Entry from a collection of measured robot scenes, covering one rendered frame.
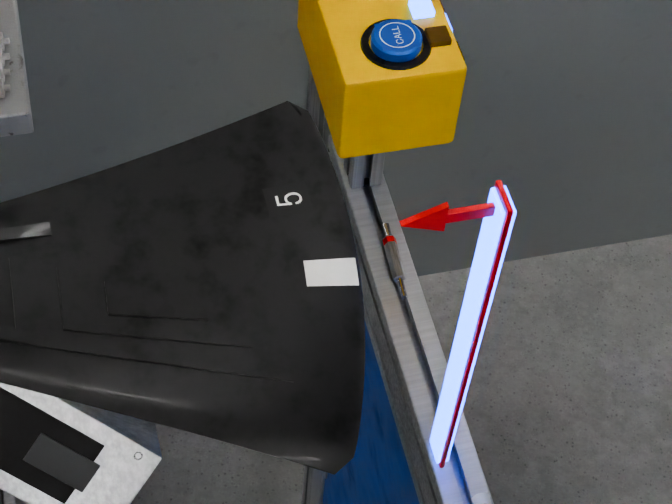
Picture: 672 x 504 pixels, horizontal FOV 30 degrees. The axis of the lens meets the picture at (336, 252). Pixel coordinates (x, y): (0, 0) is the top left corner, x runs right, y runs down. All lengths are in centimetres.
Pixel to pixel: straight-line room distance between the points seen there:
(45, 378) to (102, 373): 3
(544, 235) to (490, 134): 32
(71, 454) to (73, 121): 87
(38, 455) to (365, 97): 37
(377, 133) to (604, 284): 126
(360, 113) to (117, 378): 38
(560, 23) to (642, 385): 68
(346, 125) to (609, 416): 118
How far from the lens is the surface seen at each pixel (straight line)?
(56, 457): 84
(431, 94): 100
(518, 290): 219
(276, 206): 75
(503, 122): 185
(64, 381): 69
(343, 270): 74
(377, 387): 126
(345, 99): 97
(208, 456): 198
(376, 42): 98
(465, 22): 168
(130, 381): 69
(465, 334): 86
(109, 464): 85
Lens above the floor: 176
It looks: 54 degrees down
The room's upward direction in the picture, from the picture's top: 5 degrees clockwise
